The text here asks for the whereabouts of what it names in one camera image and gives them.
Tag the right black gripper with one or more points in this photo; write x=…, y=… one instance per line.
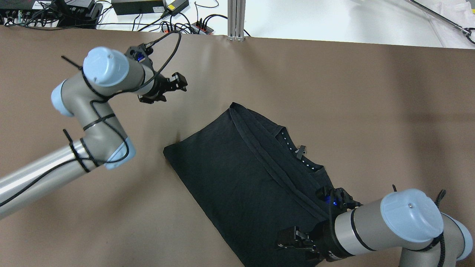
x=327, y=237

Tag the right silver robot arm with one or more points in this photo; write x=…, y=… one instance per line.
x=408, y=219

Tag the black power adapter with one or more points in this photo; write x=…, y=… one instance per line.
x=174, y=8

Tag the orange grey USB hub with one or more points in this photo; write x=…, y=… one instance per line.
x=200, y=28

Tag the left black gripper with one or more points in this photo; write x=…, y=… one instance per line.
x=159, y=86

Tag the aluminium frame post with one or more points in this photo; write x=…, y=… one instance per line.
x=236, y=19

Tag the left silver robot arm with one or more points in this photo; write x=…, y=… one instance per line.
x=105, y=73

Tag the dark navy printed t-shirt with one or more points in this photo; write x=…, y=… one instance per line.
x=244, y=172

